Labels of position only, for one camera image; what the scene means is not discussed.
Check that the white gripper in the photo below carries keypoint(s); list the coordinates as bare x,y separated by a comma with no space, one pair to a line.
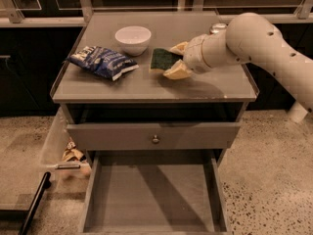
195,55

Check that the green yellow sponge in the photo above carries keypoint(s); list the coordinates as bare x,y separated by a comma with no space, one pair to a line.
163,60

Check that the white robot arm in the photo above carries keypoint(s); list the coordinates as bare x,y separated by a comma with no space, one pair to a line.
250,38

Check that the top drawer with knob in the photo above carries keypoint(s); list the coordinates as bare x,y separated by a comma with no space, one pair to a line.
153,136

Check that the grey drawer cabinet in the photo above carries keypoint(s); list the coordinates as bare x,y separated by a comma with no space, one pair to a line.
146,96

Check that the open middle drawer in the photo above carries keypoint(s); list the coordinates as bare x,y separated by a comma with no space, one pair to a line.
154,193

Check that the orange soda can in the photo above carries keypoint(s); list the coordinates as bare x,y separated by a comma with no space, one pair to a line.
217,27

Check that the white bowl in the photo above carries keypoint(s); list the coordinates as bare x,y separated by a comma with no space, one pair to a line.
133,40

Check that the blue chip bag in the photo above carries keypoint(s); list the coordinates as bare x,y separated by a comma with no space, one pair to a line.
103,62

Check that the crumpled snack wrapper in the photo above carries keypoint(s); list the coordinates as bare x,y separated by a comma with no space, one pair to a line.
71,153

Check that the clear plastic bin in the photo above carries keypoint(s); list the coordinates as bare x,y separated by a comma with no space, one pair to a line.
53,149

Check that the black bar handle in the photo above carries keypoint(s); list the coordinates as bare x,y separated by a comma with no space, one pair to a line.
30,213

